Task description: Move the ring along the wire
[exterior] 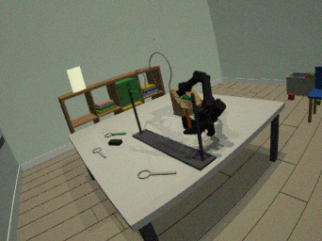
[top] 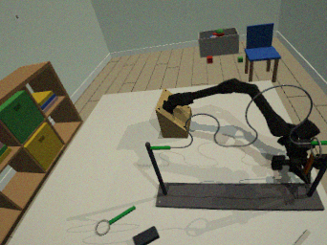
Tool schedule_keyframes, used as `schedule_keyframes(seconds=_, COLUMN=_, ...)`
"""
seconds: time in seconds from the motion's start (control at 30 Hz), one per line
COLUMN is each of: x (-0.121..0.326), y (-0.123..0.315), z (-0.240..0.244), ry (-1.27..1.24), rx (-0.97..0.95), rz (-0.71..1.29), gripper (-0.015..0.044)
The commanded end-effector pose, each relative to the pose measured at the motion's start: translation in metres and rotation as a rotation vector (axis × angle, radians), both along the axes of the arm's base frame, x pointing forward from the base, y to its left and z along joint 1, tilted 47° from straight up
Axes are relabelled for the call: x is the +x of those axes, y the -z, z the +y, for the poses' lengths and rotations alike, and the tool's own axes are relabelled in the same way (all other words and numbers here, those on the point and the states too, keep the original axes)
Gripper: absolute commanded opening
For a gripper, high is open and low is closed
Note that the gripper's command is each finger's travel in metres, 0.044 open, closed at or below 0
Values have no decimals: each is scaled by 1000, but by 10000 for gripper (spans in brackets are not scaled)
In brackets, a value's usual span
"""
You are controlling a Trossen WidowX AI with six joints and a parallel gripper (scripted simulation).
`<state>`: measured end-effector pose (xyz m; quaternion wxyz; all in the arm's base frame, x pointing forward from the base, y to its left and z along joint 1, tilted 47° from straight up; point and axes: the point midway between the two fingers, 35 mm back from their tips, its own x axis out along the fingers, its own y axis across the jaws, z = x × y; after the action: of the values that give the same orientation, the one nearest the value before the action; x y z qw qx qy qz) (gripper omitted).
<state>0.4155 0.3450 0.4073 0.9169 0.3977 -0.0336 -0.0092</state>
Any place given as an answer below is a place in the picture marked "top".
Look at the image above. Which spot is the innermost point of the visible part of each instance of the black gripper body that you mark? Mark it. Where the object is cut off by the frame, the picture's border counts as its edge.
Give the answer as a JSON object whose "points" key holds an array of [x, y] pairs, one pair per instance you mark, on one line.
{"points": [[279, 160]]}

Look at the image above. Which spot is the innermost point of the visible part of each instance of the grey loop with green handle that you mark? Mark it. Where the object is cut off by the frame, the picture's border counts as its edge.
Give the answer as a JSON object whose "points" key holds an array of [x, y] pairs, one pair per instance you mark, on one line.
{"points": [[114, 220]]}

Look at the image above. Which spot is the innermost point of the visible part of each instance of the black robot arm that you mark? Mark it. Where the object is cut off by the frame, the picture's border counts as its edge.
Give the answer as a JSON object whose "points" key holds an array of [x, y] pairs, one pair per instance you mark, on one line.
{"points": [[278, 127]]}

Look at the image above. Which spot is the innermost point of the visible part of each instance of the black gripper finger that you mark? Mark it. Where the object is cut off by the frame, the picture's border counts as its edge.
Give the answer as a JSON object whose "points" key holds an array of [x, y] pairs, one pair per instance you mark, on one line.
{"points": [[309, 171], [297, 169]]}

